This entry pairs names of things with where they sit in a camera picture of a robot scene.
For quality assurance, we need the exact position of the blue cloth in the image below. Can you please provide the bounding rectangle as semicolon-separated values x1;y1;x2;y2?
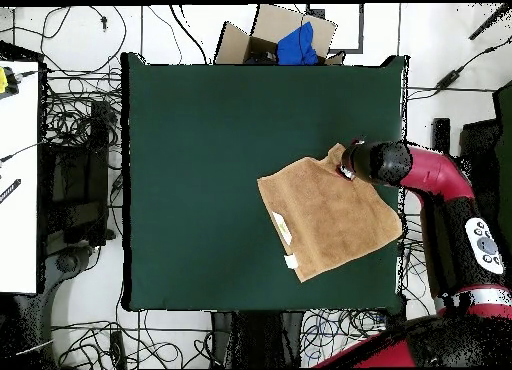
276;21;320;66

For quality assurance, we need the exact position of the dark green table cloth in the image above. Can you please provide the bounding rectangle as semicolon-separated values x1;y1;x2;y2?
120;52;409;312

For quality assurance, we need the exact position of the white desk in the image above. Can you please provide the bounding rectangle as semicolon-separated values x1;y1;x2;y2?
0;60;40;295

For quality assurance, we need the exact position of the black computer tower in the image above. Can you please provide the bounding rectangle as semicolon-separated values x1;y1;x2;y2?
41;100;111;247

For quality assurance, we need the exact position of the yellow and black tool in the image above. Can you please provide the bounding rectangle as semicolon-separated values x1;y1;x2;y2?
0;66;20;96

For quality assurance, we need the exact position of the black square frame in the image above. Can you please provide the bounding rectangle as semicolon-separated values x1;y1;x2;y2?
305;3;365;54

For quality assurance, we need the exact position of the tan terry towel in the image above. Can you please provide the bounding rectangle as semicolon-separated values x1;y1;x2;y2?
256;142;404;284

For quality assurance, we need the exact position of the black upright post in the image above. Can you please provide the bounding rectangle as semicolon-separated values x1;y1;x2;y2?
430;117;452;153

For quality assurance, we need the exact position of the black slanted bar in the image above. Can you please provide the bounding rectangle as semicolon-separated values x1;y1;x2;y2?
468;3;512;42

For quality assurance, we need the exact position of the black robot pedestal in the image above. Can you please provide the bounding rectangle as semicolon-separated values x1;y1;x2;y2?
210;310;306;369

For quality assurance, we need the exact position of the brown cardboard box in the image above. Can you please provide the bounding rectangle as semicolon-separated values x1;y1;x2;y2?
213;3;346;66

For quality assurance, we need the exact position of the black power adapter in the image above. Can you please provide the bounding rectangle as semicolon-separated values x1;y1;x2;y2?
434;67;466;91

